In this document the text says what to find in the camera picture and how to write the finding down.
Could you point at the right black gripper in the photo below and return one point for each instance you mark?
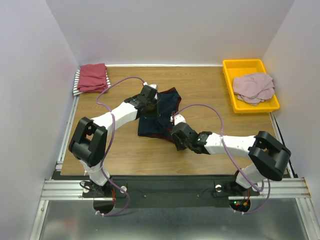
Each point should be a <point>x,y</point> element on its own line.
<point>177,140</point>

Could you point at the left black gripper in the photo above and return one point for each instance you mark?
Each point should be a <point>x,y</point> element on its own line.
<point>155,103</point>

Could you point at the navy basketball jersey 23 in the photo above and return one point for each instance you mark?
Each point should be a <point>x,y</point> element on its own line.
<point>160,127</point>

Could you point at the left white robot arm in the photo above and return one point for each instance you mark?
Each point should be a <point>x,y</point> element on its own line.
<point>89,141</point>

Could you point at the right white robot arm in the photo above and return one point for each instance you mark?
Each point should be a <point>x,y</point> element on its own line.
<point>257,157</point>

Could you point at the folded red tank top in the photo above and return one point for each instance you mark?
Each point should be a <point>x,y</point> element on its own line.
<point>93,78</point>

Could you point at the folded striped tank top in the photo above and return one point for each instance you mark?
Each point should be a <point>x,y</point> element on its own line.
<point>76,91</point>

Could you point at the pink crumpled tank top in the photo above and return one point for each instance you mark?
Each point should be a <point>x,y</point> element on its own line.
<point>254,88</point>

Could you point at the yellow plastic tray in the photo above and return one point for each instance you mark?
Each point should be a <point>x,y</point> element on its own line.
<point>237,68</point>

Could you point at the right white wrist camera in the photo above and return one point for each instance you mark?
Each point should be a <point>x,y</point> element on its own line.
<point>176,119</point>

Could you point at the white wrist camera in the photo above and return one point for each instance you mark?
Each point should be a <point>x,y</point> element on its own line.
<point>176,119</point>
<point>154,86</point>

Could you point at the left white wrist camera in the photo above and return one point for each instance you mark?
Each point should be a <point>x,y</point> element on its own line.
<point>154,86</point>

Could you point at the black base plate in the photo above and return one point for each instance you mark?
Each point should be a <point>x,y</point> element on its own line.
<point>178,191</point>

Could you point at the aluminium frame rail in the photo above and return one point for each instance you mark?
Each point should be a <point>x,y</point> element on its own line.
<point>43,203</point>

